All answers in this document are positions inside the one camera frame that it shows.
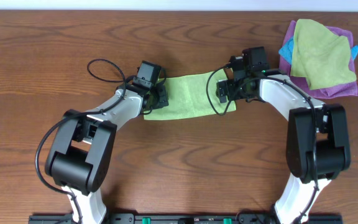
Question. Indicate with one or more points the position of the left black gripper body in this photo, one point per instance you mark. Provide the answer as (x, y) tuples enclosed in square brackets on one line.
[(161, 96)]

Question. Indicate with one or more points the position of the bright green cloth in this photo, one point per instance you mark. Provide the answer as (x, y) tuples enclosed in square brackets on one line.
[(192, 96)]

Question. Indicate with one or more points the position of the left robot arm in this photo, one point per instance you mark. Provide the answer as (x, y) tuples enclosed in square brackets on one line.
[(79, 158)]

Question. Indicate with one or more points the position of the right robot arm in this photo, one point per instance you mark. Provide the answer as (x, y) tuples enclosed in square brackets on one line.
[(317, 145)]

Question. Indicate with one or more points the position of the blue cloth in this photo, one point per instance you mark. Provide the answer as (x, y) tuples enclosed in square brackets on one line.
[(287, 51)]

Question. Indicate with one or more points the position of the olive green cloth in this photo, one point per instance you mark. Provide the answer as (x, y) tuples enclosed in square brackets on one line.
[(320, 56)]

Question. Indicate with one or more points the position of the purple cloth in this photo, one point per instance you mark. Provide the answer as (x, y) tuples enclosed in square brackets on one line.
[(347, 89)]

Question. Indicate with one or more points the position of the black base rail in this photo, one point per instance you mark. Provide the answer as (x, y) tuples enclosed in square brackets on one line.
[(128, 218)]

